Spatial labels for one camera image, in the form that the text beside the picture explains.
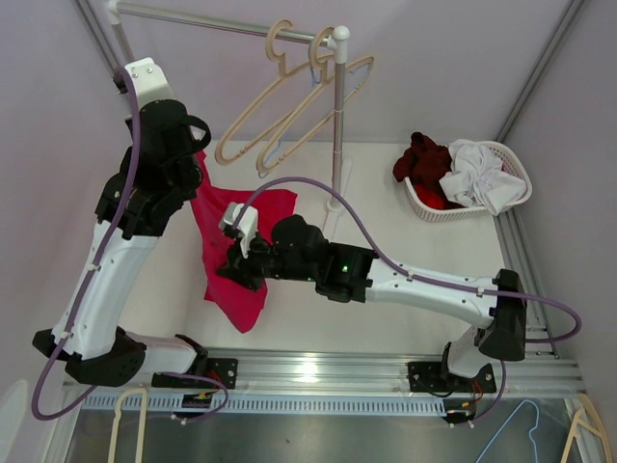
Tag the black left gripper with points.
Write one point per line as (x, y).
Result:
(196, 142)

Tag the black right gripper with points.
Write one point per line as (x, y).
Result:
(241, 270)

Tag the light blue wire hanger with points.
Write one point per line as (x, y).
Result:
(314, 113)

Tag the beige hanger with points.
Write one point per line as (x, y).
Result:
(328, 65)
(328, 48)

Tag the bright red t shirt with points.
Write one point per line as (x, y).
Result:
(429, 197)

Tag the maroon t shirt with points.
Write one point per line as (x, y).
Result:
(423, 162)

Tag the white t shirt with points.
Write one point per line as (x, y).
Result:
(477, 178)

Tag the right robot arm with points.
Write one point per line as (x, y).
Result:
(298, 251)

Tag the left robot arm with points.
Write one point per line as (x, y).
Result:
(132, 213)

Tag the beige hanger floor right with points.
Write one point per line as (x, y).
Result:
(586, 435)

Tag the white clothes rack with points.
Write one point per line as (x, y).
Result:
(341, 168)

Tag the white perforated plastic basket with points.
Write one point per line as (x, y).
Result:
(512, 166)

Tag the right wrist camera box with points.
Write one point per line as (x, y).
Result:
(240, 223)

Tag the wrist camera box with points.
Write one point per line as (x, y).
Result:
(149, 81)
(240, 223)

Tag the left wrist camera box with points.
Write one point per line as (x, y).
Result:
(149, 81)

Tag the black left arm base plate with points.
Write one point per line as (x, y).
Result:
(221, 370)

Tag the white slotted cable duct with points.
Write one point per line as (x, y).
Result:
(397, 406)

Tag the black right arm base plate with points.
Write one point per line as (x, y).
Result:
(431, 378)

